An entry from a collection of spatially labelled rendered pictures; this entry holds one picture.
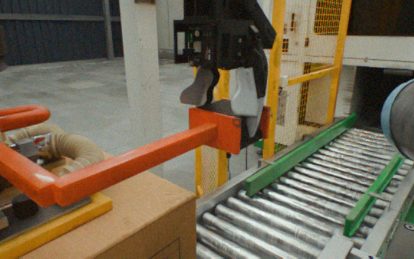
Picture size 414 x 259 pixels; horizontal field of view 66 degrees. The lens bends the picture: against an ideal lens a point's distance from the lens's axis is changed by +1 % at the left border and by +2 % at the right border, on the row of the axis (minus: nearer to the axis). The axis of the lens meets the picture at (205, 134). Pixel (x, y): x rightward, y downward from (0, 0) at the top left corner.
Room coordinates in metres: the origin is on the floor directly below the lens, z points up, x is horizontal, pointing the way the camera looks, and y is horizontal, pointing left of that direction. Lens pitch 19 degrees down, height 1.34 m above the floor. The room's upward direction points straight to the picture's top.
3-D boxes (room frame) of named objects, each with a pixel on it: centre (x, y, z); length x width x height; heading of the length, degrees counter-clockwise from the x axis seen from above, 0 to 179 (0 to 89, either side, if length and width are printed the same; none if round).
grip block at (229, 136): (0.44, -0.03, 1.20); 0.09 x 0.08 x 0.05; 50
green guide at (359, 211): (1.61, -1.10, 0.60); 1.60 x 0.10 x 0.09; 139
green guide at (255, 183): (1.96, -0.70, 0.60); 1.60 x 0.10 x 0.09; 139
